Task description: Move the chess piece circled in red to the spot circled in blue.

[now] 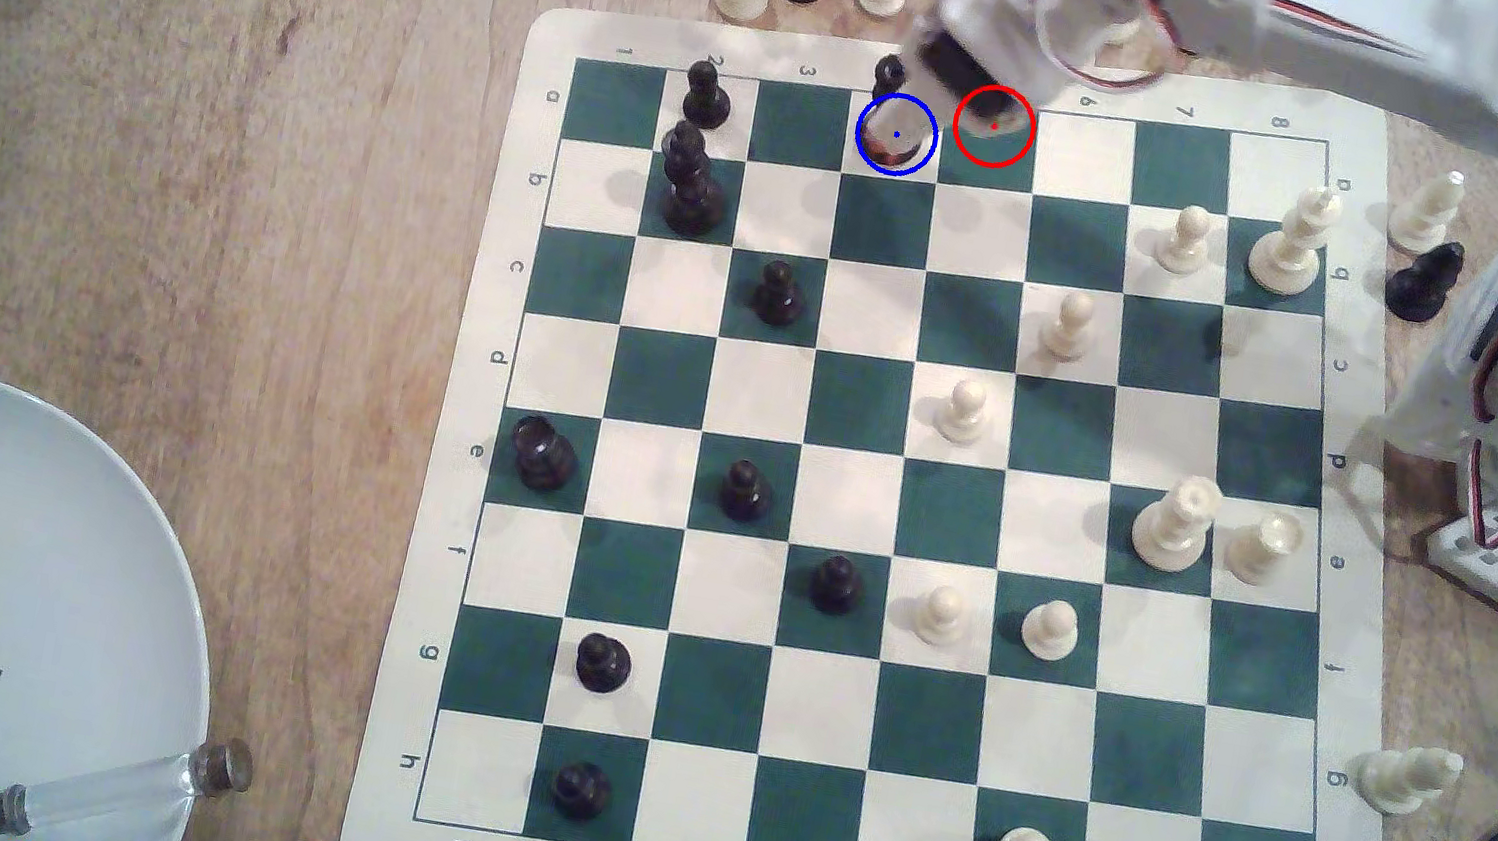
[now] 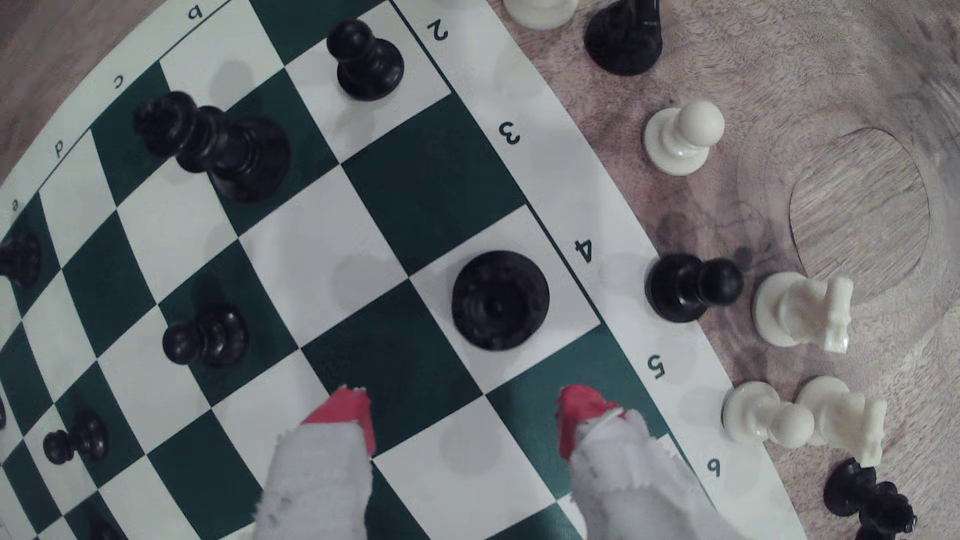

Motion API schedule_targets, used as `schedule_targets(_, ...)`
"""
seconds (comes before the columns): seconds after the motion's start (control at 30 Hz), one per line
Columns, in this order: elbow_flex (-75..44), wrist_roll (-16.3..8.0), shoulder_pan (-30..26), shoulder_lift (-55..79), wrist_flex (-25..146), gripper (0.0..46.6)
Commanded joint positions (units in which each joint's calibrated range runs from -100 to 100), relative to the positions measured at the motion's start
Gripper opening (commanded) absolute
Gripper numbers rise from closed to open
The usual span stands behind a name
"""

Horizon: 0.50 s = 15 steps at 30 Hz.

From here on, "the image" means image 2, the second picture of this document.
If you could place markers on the white pawn chess piece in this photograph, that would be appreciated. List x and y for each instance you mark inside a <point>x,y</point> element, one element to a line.
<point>761,415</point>
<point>679,142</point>

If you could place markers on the green white chess mat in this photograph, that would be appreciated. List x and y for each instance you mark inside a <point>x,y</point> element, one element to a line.
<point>420,172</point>

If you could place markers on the black rook chess piece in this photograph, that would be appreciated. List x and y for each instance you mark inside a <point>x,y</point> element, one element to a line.
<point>19,259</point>

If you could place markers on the black crowned chess piece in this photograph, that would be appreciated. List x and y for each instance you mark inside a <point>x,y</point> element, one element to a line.
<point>500,300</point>

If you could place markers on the white knight chess piece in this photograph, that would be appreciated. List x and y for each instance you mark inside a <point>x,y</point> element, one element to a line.
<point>844,416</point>
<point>799,309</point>

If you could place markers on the black knight chess piece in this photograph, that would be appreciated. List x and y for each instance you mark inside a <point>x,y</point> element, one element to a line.
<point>624,37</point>

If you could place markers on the white rook chess piece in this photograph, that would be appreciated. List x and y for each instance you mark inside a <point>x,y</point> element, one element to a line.
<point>540,9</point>

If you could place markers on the black bishop chess piece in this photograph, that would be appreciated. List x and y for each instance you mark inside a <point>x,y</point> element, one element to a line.
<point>862,495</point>

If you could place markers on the black pawn chess piece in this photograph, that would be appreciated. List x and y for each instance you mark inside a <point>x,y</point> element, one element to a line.
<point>686,287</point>
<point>206,337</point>
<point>79,439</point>
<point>367,64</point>

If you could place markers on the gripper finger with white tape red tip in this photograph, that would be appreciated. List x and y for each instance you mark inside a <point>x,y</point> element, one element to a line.
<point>630,487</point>
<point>319,480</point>

